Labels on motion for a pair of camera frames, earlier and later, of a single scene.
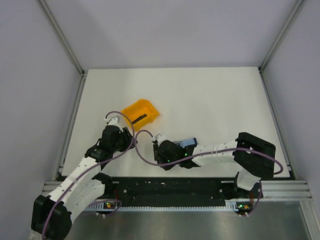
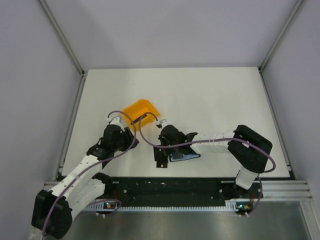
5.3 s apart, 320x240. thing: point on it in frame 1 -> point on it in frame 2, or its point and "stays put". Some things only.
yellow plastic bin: [142, 107] stays put
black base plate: [172, 190] stays put
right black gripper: [161, 157] -> [162, 139]
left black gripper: [127, 136] stays put
